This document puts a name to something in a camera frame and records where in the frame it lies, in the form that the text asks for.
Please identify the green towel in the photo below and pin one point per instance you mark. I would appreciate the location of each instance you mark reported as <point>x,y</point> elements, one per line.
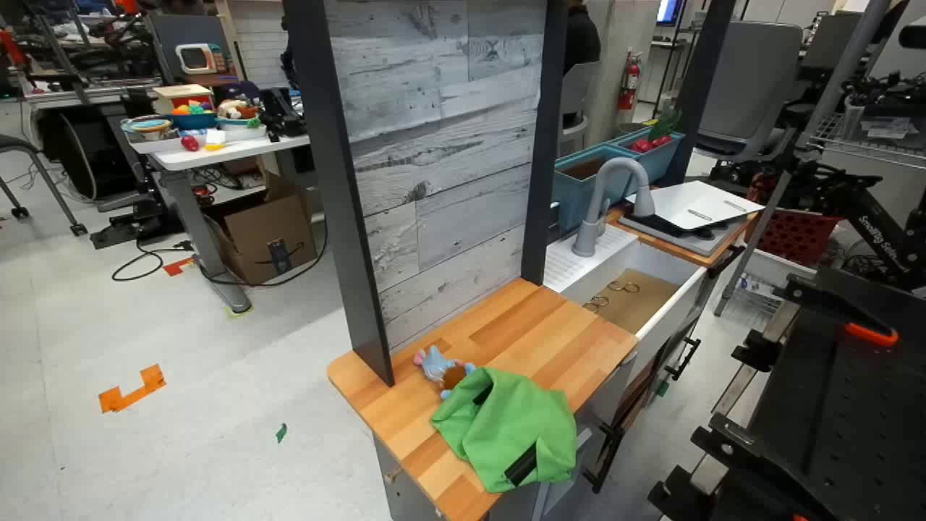
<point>508,430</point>

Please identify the blue stuffed toy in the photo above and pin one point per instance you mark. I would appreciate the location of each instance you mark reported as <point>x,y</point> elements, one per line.
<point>443,371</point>

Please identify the teal plastic bin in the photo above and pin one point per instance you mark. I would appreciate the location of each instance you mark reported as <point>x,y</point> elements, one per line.
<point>574,177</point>

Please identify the white sink basin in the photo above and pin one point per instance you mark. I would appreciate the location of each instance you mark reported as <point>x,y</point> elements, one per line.
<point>634,287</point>

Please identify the cardboard box under table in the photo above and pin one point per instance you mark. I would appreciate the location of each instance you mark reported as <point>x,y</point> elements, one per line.
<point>268,233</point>

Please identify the red fire extinguisher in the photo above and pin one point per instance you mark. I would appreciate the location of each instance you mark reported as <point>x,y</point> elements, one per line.
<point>628,86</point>

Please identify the white cutting board tray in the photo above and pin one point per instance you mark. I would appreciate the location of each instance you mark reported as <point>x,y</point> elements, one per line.
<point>693,207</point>

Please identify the white work table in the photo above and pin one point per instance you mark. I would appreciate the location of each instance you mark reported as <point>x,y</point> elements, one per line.
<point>175,175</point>

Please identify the black perforated cart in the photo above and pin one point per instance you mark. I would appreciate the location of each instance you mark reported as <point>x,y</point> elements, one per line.
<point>838,433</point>

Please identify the orange black clamp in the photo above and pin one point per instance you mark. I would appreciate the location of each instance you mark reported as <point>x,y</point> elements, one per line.
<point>857,321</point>

